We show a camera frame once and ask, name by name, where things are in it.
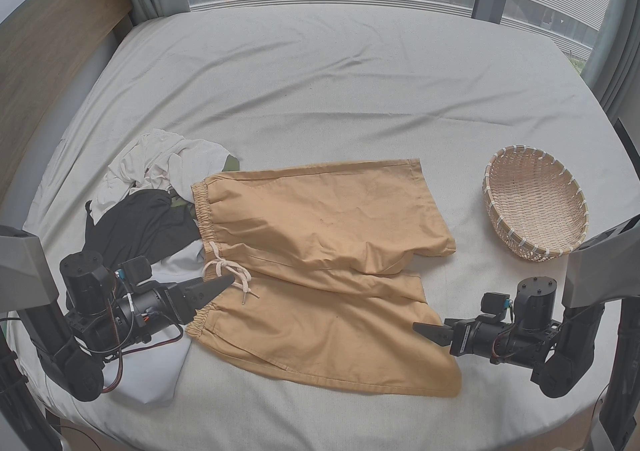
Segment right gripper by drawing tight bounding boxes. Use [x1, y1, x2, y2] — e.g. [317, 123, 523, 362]
[444, 316, 503, 359]

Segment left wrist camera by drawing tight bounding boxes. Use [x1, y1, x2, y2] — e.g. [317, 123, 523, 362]
[116, 258, 153, 287]

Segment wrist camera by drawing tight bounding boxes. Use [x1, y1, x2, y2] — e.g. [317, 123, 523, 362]
[480, 292, 511, 322]
[116, 258, 153, 287]

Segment pile of clothes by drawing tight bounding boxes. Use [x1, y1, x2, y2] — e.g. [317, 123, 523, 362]
[84, 129, 242, 406]

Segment tan shorts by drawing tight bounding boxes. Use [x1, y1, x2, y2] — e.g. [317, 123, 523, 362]
[185, 158, 463, 399]

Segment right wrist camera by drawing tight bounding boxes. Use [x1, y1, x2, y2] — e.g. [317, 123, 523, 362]
[480, 292, 511, 322]

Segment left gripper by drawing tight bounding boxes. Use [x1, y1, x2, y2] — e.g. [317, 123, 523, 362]
[125, 279, 203, 342]

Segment round woven basket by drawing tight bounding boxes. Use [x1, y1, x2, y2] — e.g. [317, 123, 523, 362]
[482, 145, 590, 262]

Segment black cable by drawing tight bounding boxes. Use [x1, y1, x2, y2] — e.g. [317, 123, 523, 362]
[75, 323, 185, 355]

